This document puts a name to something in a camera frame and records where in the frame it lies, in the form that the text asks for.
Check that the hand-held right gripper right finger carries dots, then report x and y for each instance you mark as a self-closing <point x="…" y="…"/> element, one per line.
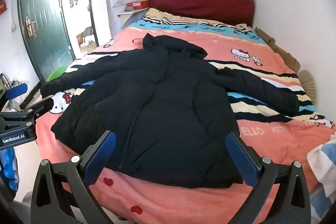
<point x="242" y="158"/>

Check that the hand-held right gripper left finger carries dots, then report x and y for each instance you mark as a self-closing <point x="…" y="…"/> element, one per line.
<point x="101" y="158"/>

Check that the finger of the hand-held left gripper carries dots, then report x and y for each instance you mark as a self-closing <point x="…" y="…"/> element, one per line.
<point x="42" y="104"/>
<point x="17" y="91"/>

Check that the dark hooded puffer jacket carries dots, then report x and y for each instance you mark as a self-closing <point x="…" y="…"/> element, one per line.
<point x="162" y="108"/>

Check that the silver metal item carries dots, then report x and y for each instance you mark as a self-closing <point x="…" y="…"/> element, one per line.
<point x="4" y="81"/>

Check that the green plastic item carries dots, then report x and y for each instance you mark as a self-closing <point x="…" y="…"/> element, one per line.
<point x="56" y="73"/>

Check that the small brown box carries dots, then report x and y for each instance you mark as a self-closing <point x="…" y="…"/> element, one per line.
<point x="79" y="37"/>

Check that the green metal door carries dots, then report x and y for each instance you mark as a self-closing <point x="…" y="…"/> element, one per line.
<point x="43" y="19"/>

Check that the white blue striped cloth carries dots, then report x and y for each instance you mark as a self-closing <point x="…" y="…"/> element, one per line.
<point x="324" y="169"/>

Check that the grey cloth bundle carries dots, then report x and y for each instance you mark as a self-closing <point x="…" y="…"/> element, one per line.
<point x="88" y="32"/>

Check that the woven straw fan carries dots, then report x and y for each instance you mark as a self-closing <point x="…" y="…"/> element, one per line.
<point x="309" y="86"/>

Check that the brown cardboard sheet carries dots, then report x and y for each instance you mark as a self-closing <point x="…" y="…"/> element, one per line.
<point x="281" y="49"/>

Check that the pink cartoon printed blanket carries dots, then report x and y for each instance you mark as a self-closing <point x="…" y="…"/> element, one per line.
<point x="262" y="43"/>

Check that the red flat box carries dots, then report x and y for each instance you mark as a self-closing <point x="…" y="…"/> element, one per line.
<point x="137" y="5"/>

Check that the dark red headboard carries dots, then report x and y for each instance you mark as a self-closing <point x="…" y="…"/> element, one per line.
<point x="202" y="3"/>

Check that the white wall socket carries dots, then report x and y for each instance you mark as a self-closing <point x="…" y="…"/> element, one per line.
<point x="13" y="27"/>

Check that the red wall sign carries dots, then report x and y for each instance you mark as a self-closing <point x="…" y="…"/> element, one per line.
<point x="2" y="7"/>

